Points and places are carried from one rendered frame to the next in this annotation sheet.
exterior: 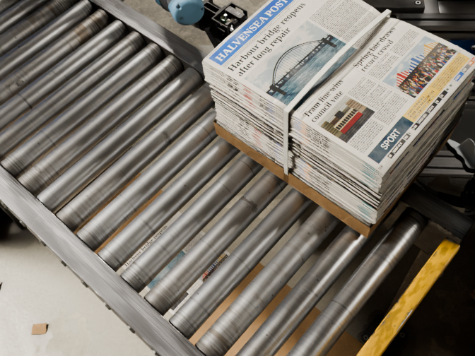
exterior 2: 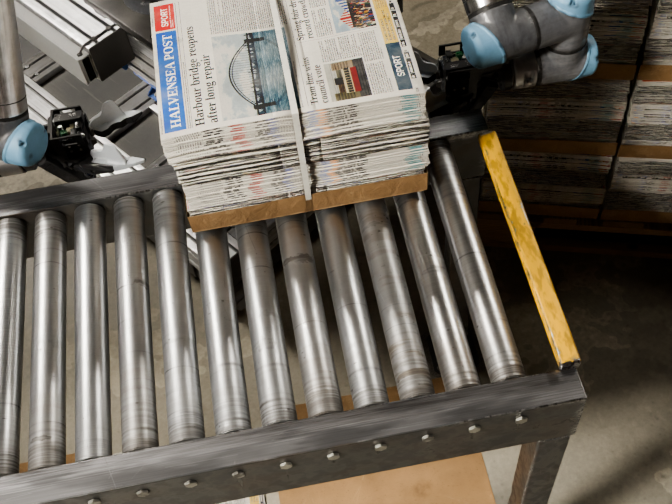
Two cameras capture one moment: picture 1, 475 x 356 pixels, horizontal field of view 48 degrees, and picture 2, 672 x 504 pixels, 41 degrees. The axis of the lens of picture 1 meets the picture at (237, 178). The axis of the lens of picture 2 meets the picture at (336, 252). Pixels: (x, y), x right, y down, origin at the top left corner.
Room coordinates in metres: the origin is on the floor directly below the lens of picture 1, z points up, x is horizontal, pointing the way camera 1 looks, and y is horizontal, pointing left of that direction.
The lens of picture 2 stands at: (-0.04, 0.58, 1.93)
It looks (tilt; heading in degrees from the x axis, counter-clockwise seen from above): 55 degrees down; 308
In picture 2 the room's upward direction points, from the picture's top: 7 degrees counter-clockwise
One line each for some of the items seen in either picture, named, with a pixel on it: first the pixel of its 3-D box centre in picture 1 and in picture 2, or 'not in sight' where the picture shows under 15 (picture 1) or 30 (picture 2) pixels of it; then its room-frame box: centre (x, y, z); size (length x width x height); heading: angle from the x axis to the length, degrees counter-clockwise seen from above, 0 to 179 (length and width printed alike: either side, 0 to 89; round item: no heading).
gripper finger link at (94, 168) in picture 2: not in sight; (92, 160); (0.93, -0.03, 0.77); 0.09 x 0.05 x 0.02; 15
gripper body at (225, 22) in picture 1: (222, 23); (57, 141); (1.00, -0.02, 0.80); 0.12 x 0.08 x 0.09; 41
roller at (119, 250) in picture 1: (188, 185); (219, 303); (0.57, 0.10, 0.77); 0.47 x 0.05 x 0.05; 131
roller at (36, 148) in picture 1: (87, 107); (6, 342); (0.81, 0.32, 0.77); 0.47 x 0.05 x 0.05; 131
